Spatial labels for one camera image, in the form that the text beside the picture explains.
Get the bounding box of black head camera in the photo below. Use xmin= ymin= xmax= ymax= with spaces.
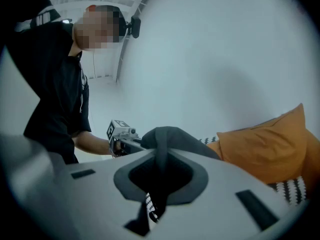
xmin=124 ymin=14 xmax=142 ymax=39

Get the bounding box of person's left forearm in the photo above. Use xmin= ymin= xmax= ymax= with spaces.
xmin=72 ymin=129 xmax=113 ymax=157

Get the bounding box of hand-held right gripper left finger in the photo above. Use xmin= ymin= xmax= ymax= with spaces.
xmin=0 ymin=133 xmax=158 ymax=240

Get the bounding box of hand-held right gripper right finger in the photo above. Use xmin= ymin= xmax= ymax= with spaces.
xmin=154 ymin=148 xmax=310 ymax=240

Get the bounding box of black backpack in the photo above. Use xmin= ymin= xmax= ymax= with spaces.
xmin=124 ymin=126 xmax=222 ymax=237

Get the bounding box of person's black shirt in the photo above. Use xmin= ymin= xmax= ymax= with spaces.
xmin=4 ymin=0 xmax=92 ymax=165

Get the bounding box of person's head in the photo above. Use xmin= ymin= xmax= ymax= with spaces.
xmin=73 ymin=4 xmax=127 ymax=53

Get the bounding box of orange cushion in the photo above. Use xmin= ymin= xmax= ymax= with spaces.
xmin=206 ymin=103 xmax=320 ymax=185

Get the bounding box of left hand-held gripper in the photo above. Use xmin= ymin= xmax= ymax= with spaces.
xmin=105 ymin=119 xmax=145 ymax=158

